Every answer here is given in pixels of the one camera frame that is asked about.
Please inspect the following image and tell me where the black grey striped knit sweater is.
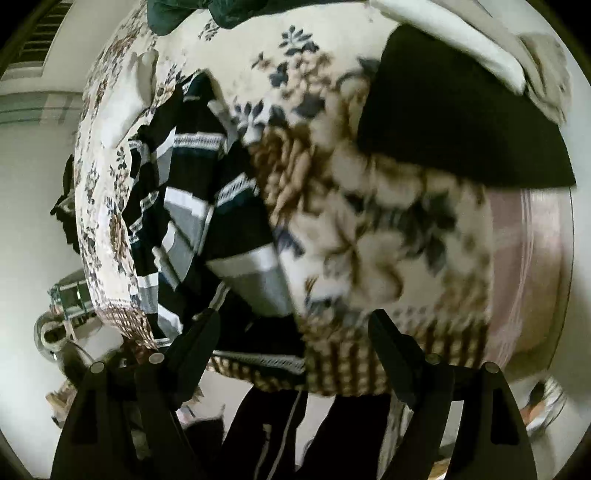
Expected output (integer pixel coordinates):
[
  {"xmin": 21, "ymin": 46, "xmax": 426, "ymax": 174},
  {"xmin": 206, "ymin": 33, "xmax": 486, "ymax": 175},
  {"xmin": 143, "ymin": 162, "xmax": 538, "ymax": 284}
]
[{"xmin": 122, "ymin": 72, "xmax": 305, "ymax": 375}]

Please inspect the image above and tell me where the round grey floor appliance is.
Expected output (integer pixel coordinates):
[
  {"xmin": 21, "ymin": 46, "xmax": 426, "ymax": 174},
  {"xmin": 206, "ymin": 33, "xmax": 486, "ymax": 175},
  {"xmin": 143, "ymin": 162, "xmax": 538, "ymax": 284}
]
[{"xmin": 33, "ymin": 312, "xmax": 71, "ymax": 363}]

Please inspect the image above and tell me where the pink bed mattress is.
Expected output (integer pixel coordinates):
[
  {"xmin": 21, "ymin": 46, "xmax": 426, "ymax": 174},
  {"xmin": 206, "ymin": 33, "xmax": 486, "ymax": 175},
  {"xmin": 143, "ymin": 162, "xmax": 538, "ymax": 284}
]
[{"xmin": 486, "ymin": 190, "xmax": 574, "ymax": 369}]

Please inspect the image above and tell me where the floral fleece bed blanket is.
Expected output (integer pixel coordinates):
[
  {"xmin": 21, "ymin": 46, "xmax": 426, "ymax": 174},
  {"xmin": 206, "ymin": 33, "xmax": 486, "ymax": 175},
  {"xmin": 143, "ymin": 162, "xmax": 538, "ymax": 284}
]
[{"xmin": 74, "ymin": 1, "xmax": 493, "ymax": 396}]

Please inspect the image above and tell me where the white folded cloth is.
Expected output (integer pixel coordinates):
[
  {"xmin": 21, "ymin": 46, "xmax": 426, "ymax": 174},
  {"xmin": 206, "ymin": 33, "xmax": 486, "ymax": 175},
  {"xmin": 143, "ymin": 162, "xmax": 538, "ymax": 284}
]
[{"xmin": 97, "ymin": 49, "xmax": 158, "ymax": 149}]

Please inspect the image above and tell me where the black folded garment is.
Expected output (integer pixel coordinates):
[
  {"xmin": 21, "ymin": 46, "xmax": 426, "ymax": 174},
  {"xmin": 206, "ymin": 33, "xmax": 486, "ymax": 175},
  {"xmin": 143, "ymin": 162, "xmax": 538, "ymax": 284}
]
[{"xmin": 356, "ymin": 25, "xmax": 576, "ymax": 189}]

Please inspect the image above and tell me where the beige cloth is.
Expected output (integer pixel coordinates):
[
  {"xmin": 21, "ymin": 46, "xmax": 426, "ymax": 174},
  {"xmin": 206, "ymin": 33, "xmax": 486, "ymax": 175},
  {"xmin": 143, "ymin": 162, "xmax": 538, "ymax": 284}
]
[{"xmin": 436, "ymin": 0, "xmax": 572, "ymax": 125}]

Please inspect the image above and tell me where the dark green quilted garment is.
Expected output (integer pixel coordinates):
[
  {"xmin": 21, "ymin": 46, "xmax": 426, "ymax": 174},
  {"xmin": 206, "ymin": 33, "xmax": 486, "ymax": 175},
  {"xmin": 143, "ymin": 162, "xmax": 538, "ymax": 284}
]
[{"xmin": 146, "ymin": 0, "xmax": 362, "ymax": 37}]

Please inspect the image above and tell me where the cream white pillow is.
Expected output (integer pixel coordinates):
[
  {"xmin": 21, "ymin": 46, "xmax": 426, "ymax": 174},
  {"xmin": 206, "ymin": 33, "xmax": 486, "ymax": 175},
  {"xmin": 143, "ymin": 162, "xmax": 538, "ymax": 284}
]
[{"xmin": 370, "ymin": 0, "xmax": 526, "ymax": 95}]

